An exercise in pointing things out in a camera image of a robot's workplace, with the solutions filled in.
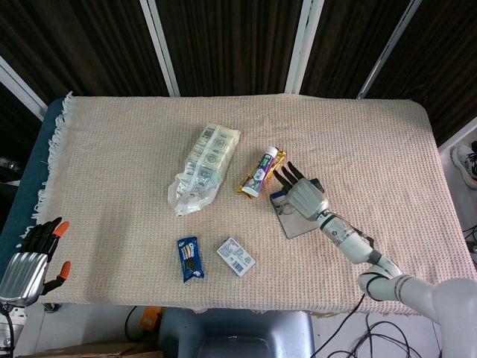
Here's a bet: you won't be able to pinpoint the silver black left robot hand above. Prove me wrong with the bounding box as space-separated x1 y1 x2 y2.
0 216 72 309

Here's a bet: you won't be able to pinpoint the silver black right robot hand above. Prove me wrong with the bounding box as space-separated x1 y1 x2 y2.
274 160 330 222

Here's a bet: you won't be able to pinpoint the metal frame eyeglasses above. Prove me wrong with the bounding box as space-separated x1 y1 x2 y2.
273 193 297 217

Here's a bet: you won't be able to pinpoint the grey and blue box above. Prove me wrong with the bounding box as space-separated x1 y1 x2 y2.
270 178 325 239

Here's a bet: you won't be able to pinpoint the white blue carton box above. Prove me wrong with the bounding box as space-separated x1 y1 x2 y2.
216 237 256 277

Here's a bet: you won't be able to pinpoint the yellow biscuit packet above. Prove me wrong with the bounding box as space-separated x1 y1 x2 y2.
237 148 288 201

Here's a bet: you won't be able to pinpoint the purple white toothpaste tube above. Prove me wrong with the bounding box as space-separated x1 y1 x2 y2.
241 146 279 198

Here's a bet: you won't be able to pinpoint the blue padded table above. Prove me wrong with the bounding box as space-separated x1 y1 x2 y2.
0 97 66 277

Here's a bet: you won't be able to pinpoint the clear bag of cream packs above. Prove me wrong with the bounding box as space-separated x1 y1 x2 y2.
167 125 241 218

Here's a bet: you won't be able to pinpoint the blue Oreo cookie pack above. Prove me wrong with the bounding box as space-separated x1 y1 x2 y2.
177 235 205 283

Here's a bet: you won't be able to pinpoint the orange plastic object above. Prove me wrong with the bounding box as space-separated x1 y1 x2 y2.
140 306 165 333

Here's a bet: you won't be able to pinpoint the beige waffle tablecloth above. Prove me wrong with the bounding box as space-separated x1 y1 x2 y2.
20 92 467 318

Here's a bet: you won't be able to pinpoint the grey blue robot torso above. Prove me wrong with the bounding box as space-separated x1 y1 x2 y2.
158 307 316 358

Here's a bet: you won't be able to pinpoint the white sneaker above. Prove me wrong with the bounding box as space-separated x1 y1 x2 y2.
451 140 477 189

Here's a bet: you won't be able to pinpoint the dark brown curtain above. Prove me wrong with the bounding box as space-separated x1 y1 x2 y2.
0 0 477 150

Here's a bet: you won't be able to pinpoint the black looped cable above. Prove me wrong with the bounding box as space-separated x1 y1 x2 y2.
124 306 145 342

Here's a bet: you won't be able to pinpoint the white frame post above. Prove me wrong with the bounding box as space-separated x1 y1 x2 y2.
285 0 324 95
437 117 477 154
139 0 181 97
0 55 48 121
356 0 424 100

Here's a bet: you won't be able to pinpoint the black floor cable tangle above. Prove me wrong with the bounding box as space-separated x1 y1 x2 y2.
309 290 450 358

